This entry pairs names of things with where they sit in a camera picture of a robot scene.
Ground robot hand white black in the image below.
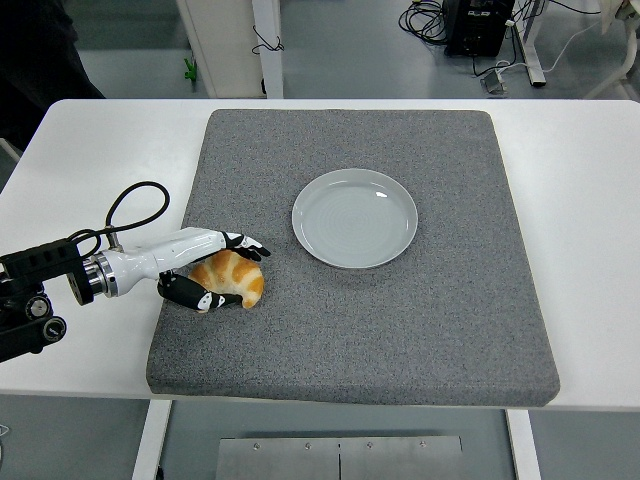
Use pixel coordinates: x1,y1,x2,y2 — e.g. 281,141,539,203
102,226,272,313

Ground golden croissant bread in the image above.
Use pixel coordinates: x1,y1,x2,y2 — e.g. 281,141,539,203
188,248,265,314

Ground light grey round plate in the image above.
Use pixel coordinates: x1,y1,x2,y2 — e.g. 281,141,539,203
291,168,420,270

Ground grey metal plate with screws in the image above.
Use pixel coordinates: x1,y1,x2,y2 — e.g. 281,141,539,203
215,435,466,480

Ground white table leg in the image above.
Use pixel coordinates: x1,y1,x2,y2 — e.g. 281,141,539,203
504,408,544,480
130,399,174,480

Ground grey felt mat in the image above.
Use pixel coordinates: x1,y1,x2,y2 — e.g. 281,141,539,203
144,108,561,409

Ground white desk side panel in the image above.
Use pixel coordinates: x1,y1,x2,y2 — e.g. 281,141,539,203
174,0,285,100

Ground person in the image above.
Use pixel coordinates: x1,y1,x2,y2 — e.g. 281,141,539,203
0,0,107,151

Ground grey power adapter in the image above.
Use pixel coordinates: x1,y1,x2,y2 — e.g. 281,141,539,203
480,69,510,96

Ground black computer case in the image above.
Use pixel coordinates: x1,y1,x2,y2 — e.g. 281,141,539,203
443,0,516,57

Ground white metal desk leg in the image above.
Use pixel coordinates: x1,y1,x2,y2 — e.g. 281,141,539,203
509,0,547,86

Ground white curved chair leg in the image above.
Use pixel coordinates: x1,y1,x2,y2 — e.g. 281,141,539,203
582,19,640,100

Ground black cable loop on panel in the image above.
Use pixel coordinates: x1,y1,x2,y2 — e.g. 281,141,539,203
251,24,285,55

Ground black cable bundle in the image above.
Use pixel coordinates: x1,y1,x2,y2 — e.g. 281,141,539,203
398,0,449,46

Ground thin white cable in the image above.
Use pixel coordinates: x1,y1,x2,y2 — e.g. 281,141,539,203
494,19,604,76

